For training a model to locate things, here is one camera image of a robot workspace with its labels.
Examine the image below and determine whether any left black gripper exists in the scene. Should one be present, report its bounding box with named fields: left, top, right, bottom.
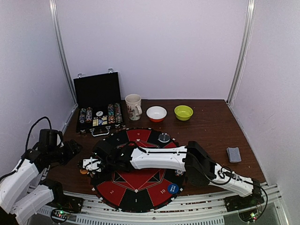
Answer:
left=48, top=139, right=82, bottom=165

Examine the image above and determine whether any clear dealer button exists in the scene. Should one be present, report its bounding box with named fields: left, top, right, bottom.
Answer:
left=158, top=133, right=171, bottom=143

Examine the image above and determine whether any blue small blind button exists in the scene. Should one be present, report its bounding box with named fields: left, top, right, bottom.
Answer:
left=167, top=183, right=179, bottom=195

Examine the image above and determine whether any stack of poker chips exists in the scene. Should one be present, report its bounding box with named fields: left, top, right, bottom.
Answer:
left=175, top=170, right=184, bottom=176

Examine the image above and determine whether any grey card deck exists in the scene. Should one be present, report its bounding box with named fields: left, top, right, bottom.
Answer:
left=226, top=147, right=242, bottom=163

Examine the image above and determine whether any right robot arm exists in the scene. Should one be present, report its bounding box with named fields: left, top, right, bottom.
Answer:
left=78, top=141, right=267, bottom=207

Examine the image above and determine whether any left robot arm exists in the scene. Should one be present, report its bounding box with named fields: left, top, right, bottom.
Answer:
left=0, top=129, right=83, bottom=225

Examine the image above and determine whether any blue card deck in case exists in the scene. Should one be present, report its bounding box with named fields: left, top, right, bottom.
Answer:
left=98, top=117, right=107, bottom=126

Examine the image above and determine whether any round red black poker mat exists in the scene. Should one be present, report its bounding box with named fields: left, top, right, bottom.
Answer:
left=90, top=129, right=186, bottom=213

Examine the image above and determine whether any white dealer chip in case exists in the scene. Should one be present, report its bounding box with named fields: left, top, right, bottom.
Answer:
left=96, top=111, right=103, bottom=117

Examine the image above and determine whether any black poker chip case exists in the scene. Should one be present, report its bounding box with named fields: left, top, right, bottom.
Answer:
left=73, top=72, right=125, bottom=136

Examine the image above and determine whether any white floral ceramic mug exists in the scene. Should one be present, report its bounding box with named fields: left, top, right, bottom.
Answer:
left=125, top=94, right=143, bottom=121

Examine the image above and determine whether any white orange bowl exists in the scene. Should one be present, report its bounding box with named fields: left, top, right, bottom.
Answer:
left=146, top=106, right=167, bottom=122

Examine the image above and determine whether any lime green bowl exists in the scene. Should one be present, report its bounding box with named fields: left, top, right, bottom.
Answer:
left=174, top=105, right=194, bottom=121

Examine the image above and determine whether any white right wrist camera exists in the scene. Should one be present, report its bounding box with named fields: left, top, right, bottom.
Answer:
left=82, top=157, right=102, bottom=172

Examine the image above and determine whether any left black cable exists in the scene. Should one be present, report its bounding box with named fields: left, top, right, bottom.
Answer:
left=23, top=116, right=53, bottom=153

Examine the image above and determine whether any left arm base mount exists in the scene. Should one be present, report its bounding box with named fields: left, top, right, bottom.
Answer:
left=46, top=194, right=84, bottom=213

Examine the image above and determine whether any aluminium front rail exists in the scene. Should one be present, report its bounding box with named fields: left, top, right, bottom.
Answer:
left=18, top=185, right=289, bottom=225

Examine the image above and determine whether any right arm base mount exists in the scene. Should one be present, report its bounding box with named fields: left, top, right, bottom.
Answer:
left=224, top=193, right=264, bottom=212

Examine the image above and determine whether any left aluminium frame post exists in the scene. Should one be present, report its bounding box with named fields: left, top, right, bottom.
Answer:
left=49, top=0, right=77, bottom=105

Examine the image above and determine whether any aluminium frame post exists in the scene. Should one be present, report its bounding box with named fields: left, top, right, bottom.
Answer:
left=49, top=0, right=77, bottom=105
left=227, top=0, right=256, bottom=106

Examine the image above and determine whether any right aluminium frame post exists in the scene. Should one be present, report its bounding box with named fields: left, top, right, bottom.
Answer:
left=227, top=0, right=256, bottom=106

